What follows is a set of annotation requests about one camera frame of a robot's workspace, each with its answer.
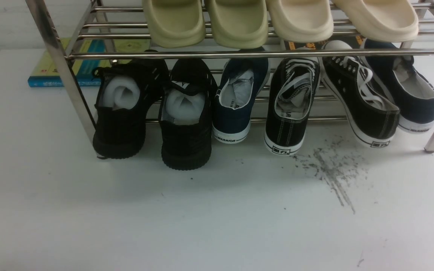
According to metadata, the olive green slipper right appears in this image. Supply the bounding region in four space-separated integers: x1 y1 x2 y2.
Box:
204 0 268 49

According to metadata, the blue and yellow book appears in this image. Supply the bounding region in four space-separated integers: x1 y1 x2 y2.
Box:
28 40 151 88

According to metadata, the black canvas sneaker right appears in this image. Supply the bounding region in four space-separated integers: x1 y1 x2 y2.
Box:
318 56 400 149

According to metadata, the stainless steel shoe rack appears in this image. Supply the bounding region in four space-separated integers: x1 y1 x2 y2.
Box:
26 0 434 153

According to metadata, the cream slipper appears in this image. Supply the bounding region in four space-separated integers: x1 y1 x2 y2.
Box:
332 0 419 43
266 0 334 43

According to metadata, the black canvas sneaker left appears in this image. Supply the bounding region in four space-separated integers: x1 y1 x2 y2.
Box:
264 56 320 156

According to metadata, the cream slipper right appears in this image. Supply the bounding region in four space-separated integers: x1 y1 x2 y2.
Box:
332 0 419 43

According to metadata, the black canvas sneaker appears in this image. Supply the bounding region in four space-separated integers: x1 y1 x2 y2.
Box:
264 56 320 156
318 56 400 149

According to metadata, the navy canvas shoe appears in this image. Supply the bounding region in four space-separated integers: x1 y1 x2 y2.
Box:
212 57 270 144
360 55 434 134

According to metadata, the cream slipper left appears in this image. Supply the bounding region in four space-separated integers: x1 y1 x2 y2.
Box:
266 0 334 43

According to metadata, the olive green slipper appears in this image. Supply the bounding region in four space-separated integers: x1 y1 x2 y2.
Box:
142 0 206 48
204 0 268 49

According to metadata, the olive green slipper left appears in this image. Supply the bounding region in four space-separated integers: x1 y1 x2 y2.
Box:
142 0 206 48

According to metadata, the black mesh sneaker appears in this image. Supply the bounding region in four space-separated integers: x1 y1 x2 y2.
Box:
92 58 169 159
159 58 217 171

